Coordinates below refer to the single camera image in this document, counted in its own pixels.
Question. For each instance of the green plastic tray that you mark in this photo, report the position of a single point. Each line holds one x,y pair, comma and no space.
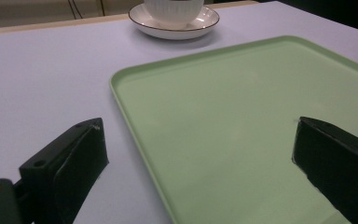
230,124

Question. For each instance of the white ribbed cup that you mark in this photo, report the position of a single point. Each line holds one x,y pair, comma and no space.
174,12

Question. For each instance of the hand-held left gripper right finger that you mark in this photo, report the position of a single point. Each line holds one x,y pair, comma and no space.
338,158

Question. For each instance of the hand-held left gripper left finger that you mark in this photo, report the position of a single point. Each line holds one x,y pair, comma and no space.
68,168

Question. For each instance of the white saucer with dark rim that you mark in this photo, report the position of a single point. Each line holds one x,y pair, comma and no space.
174,29

